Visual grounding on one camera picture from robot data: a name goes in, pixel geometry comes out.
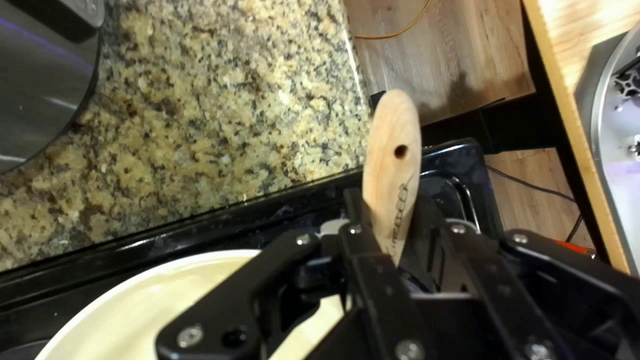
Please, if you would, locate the yellow cable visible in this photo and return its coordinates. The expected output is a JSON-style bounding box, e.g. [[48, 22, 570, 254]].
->
[[353, 0, 434, 41]]

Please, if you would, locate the black cable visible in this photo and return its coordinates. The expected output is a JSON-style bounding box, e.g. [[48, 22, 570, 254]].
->
[[487, 165, 584, 244]]

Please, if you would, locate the black stove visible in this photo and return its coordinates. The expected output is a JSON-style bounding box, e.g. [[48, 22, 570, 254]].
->
[[0, 139, 504, 360]]

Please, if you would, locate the white pan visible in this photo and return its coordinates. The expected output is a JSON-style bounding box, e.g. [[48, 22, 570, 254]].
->
[[35, 249, 352, 360]]

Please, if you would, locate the wooden spoon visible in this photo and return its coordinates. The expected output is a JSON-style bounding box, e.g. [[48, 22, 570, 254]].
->
[[362, 89, 423, 267]]

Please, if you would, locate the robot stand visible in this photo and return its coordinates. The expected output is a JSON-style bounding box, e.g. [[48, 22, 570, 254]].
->
[[522, 0, 640, 277]]

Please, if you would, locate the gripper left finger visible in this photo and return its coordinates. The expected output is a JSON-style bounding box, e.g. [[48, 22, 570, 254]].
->
[[156, 189, 427, 360]]

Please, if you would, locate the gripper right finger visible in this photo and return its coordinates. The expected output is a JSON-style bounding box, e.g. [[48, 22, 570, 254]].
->
[[398, 192, 640, 360]]

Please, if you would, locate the stainless steel pot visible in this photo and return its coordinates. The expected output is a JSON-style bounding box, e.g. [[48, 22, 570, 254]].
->
[[0, 0, 106, 174]]

